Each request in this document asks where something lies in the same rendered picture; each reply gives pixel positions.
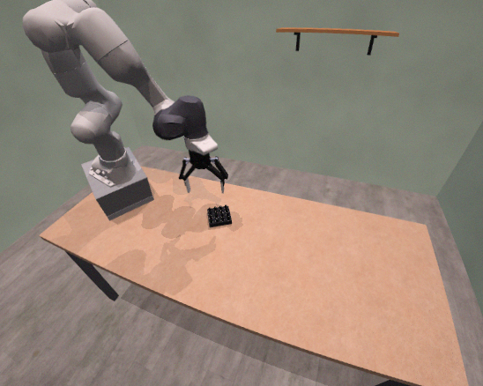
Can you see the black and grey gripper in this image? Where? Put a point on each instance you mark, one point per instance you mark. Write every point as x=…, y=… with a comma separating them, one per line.
x=200, y=161

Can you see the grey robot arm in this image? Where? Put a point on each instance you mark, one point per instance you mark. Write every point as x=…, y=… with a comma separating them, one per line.
x=60, y=25

